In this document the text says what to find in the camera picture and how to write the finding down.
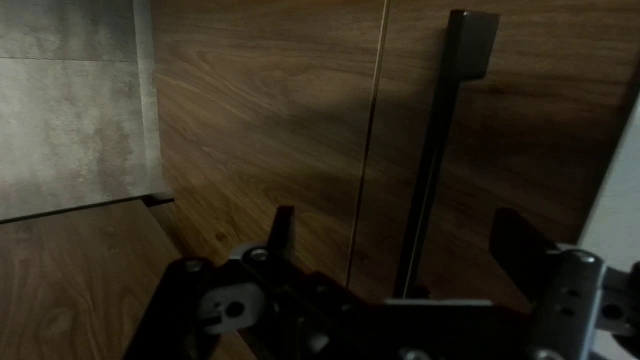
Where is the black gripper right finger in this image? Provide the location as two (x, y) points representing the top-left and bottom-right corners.
(489, 208), (561, 306)

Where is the black drawer handle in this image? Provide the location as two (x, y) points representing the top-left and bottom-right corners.
(391, 9), (500, 297)

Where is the wooden corner cabinet door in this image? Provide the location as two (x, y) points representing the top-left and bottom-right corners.
(151, 0), (384, 280)

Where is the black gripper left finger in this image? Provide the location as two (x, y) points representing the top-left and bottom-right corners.
(265, 206), (294, 258)

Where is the white drawer with wood front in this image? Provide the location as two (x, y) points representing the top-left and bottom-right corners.
(348, 0), (640, 309)

